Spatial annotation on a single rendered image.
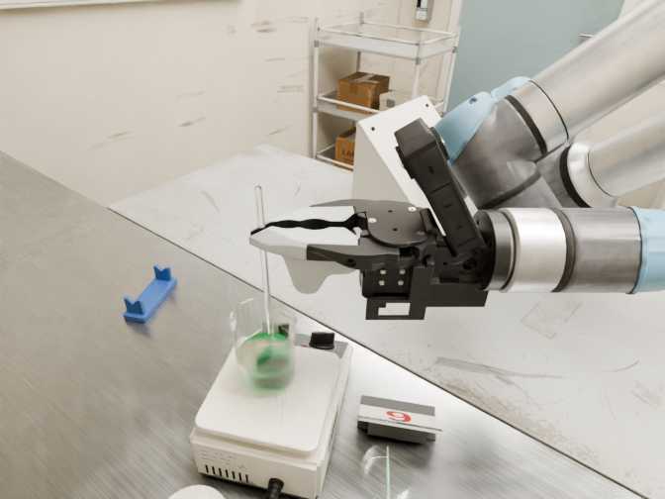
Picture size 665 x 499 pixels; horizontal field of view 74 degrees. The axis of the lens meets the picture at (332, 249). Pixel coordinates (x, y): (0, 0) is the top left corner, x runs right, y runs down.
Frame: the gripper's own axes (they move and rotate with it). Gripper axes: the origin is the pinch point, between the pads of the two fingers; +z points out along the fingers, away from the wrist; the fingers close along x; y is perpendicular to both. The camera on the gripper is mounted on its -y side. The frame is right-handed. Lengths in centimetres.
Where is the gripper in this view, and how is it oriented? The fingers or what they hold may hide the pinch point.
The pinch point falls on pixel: (264, 229)
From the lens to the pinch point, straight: 37.4
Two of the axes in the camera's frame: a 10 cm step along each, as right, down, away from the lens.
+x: -0.2, -5.6, 8.3
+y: -0.2, 8.3, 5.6
